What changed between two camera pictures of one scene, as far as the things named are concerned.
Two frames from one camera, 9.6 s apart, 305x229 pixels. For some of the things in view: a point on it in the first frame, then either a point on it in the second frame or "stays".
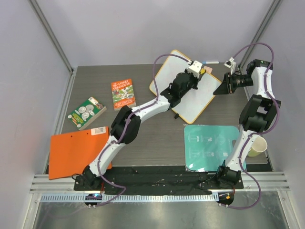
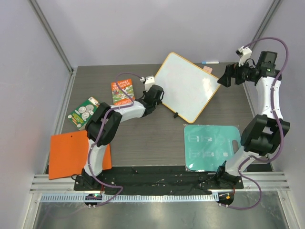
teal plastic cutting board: (206, 146) stays
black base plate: (139, 178) stays
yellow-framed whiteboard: (193, 101) stays
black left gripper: (194, 78) → (145, 93)
